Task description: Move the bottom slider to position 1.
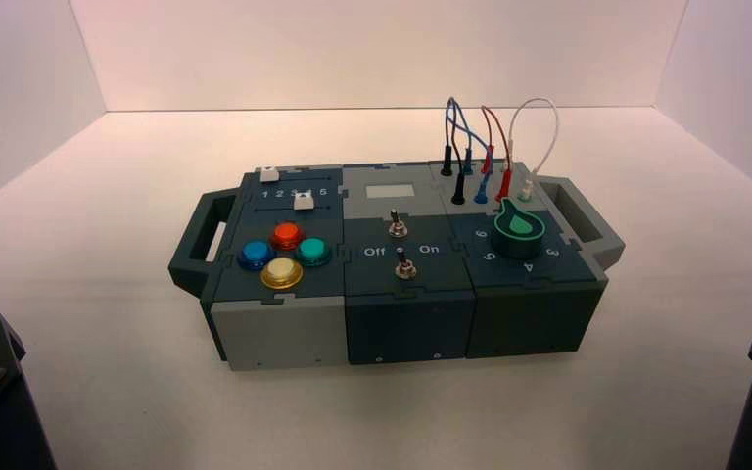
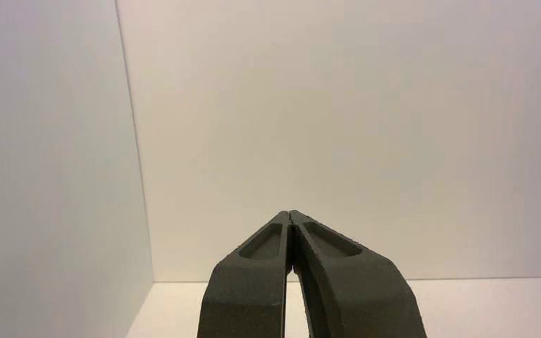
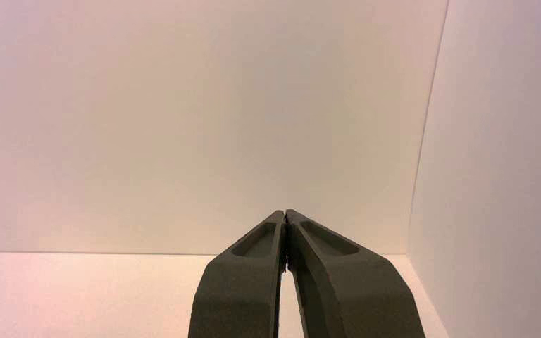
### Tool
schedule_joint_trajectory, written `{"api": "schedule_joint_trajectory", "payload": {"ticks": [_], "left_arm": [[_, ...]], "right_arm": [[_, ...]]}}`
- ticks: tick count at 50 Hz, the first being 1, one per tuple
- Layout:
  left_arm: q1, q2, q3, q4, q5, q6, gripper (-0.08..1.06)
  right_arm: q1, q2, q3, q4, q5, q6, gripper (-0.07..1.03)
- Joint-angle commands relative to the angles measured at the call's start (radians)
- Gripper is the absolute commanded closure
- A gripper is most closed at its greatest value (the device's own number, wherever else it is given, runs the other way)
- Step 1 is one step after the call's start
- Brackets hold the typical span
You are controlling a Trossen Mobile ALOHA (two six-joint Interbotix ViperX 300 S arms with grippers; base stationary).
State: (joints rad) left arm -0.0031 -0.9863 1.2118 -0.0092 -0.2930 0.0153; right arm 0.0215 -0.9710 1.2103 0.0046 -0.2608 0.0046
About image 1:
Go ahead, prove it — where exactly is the white jumper cable with plugs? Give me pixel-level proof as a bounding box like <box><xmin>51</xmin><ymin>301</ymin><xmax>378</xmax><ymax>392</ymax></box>
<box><xmin>507</xmin><ymin>97</ymin><xmax>559</xmax><ymax>201</ymax></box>

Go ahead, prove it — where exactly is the red jumper cable with plugs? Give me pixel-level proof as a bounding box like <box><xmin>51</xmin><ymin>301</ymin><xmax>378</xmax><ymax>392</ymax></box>
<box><xmin>479</xmin><ymin>105</ymin><xmax>515</xmax><ymax>203</ymax></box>

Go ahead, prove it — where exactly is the red dome push button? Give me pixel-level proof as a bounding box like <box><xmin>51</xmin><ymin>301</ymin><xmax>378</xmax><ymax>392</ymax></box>
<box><xmin>269</xmin><ymin>222</ymin><xmax>306</xmax><ymax>253</ymax></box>

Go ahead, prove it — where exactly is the yellow dome push button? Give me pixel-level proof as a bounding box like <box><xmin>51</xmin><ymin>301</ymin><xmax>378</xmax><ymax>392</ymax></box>
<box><xmin>259</xmin><ymin>257</ymin><xmax>304</xmax><ymax>291</ymax></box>

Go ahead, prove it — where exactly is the grey and teal control box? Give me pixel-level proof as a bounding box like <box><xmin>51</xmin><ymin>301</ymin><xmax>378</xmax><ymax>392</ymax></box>
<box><xmin>167</xmin><ymin>159</ymin><xmax>627</xmax><ymax>372</ymax></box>

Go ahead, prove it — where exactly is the black jumper cable with plugs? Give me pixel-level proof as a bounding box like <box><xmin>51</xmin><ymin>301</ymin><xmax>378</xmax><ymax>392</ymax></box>
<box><xmin>439</xmin><ymin>97</ymin><xmax>468</xmax><ymax>207</ymax></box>

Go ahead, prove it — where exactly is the blue jumper cable with plugs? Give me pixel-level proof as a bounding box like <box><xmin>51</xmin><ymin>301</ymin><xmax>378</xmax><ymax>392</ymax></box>
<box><xmin>446</xmin><ymin>97</ymin><xmax>492</xmax><ymax>206</ymax></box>

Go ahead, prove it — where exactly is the green dome push button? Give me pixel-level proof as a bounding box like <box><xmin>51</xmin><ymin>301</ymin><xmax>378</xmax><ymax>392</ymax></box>
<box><xmin>295</xmin><ymin>237</ymin><xmax>333</xmax><ymax>268</ymax></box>

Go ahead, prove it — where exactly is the blue dome push button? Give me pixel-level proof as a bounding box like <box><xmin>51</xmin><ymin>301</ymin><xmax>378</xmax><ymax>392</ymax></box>
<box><xmin>237</xmin><ymin>240</ymin><xmax>276</xmax><ymax>272</ymax></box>

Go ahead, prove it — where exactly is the green rotary knob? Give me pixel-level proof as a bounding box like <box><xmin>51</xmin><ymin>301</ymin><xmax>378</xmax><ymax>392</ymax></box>
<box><xmin>491</xmin><ymin>199</ymin><xmax>548</xmax><ymax>261</ymax></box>

